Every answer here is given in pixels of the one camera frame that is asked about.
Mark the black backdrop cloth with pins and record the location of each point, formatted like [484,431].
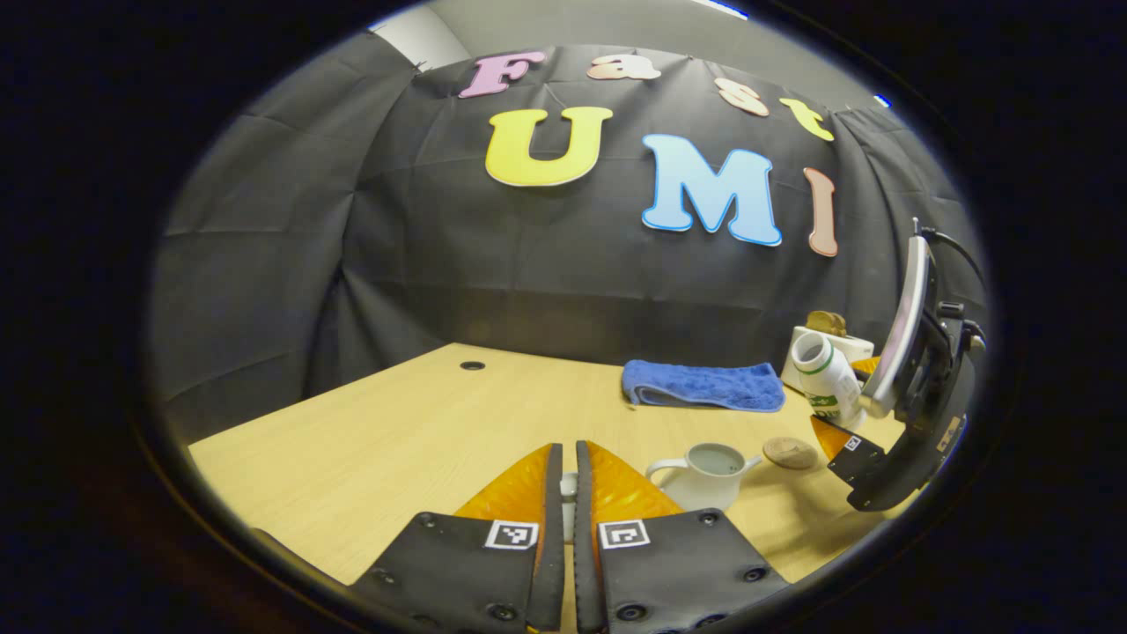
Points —
[493,273]

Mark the white water bottle green label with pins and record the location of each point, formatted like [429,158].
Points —
[832,383]

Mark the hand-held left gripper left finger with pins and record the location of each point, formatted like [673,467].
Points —
[556,546]

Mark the white teacup lid blue print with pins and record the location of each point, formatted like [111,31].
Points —
[570,506]

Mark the blue towel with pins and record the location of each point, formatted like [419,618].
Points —
[704,386]

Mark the round wooden coaster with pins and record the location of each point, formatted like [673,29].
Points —
[790,453]

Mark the white toaster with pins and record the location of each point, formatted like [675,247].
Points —
[854,345]

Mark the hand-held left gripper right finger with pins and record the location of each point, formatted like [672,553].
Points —
[583,546]

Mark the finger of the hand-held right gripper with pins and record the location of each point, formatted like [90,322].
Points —
[854,458]
[867,365]

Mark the white teacup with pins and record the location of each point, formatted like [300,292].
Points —
[704,489]

